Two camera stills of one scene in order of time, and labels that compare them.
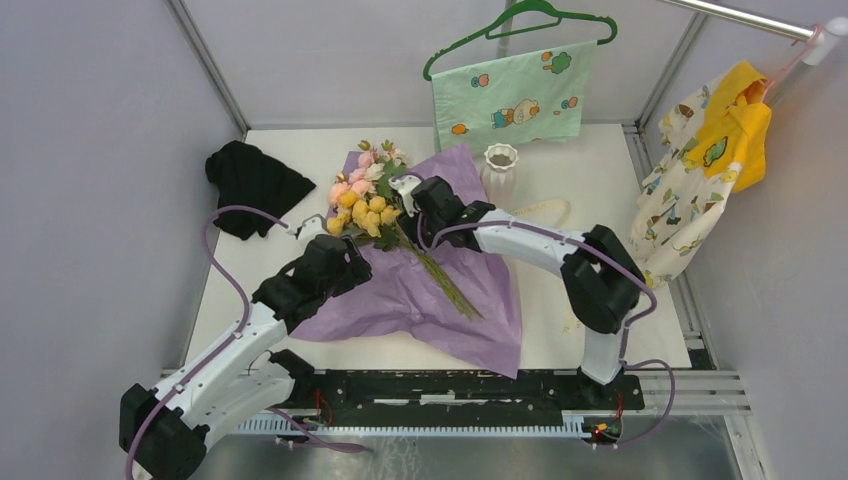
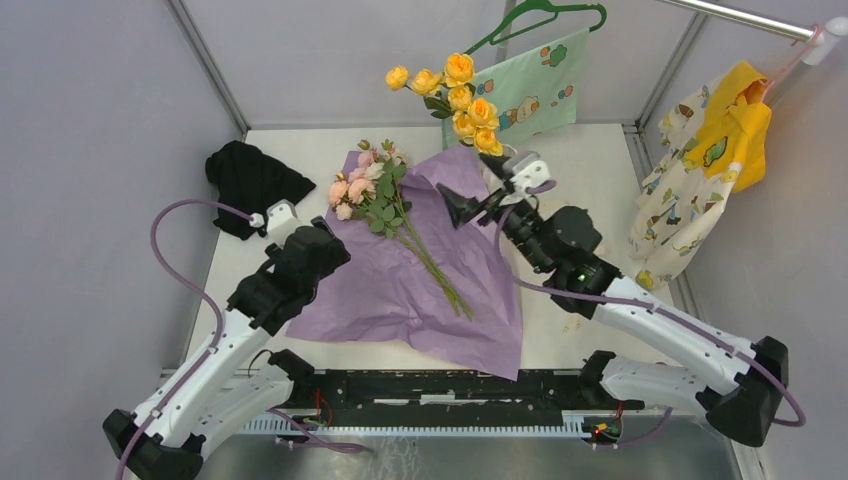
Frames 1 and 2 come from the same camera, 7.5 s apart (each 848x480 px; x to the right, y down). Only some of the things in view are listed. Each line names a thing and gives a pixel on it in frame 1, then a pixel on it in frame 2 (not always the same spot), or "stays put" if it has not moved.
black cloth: [241, 175] stays put
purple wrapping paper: [398, 300] stays put
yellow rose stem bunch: [375, 217] → [449, 94]
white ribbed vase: [498, 175] stays put
